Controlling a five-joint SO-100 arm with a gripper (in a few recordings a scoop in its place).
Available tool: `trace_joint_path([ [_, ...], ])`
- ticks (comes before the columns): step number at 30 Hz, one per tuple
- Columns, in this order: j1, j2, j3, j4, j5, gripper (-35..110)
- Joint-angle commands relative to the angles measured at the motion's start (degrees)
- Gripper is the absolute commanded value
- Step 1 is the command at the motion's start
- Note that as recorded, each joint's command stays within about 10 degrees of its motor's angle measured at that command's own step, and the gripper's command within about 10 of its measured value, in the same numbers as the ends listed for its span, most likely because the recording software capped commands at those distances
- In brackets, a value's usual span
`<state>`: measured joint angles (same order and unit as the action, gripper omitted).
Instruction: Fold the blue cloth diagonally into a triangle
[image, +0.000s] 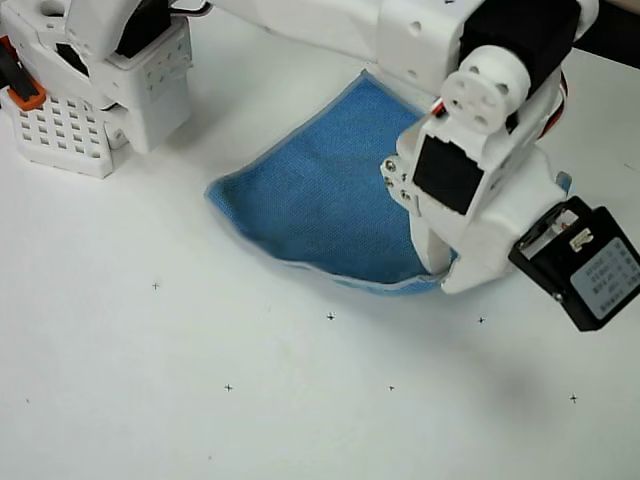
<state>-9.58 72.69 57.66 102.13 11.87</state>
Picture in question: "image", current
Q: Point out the blue microfiber cloth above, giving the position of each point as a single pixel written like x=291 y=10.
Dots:
x=325 y=210

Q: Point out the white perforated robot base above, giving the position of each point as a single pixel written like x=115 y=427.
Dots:
x=60 y=135

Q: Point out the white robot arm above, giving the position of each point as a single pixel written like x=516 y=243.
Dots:
x=350 y=25

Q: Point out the black mat with drawing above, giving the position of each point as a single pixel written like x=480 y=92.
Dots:
x=620 y=35

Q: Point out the orange and black clamp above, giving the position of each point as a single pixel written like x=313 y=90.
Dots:
x=22 y=87

